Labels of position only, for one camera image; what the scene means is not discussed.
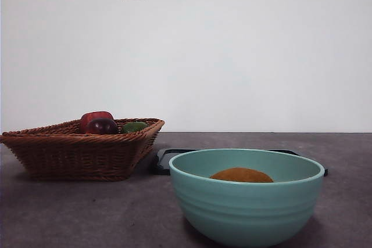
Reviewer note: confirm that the brown kiwifruit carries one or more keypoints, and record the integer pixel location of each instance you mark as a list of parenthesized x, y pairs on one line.
[(241, 175)]

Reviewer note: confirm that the green fruit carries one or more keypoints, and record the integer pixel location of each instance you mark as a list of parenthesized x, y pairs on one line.
[(133, 127)]

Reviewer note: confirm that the brown wicker basket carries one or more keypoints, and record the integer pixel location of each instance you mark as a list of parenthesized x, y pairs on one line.
[(72, 158)]

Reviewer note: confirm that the dark purple plum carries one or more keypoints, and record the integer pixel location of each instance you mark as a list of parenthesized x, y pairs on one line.
[(102, 126)]

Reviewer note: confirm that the red apple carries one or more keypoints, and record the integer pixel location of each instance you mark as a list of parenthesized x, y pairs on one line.
[(96, 116)]

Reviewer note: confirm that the teal bowl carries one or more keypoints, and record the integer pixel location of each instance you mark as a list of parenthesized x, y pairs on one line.
[(247, 207)]

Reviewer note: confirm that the dark rectangular tray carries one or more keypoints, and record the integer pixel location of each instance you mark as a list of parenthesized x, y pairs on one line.
[(162, 163)]

